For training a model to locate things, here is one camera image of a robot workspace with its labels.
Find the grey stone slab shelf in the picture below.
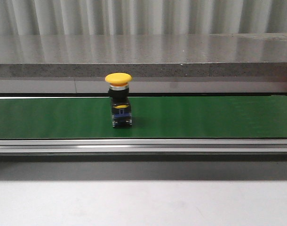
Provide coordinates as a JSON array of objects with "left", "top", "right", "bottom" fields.
[{"left": 0, "top": 33, "right": 287, "bottom": 95}]

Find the green conveyor belt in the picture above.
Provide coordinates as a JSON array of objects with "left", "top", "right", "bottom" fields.
[{"left": 0, "top": 96, "right": 287, "bottom": 139}]

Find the white corrugated back panel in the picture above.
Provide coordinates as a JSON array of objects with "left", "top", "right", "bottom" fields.
[{"left": 0, "top": 0, "right": 287, "bottom": 35}]

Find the yellow mushroom push button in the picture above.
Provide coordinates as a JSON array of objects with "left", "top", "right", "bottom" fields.
[{"left": 105, "top": 73, "right": 132, "bottom": 128}]

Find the aluminium conveyor side rail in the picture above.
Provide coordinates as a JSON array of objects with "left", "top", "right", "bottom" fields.
[{"left": 0, "top": 138, "right": 287, "bottom": 161}]

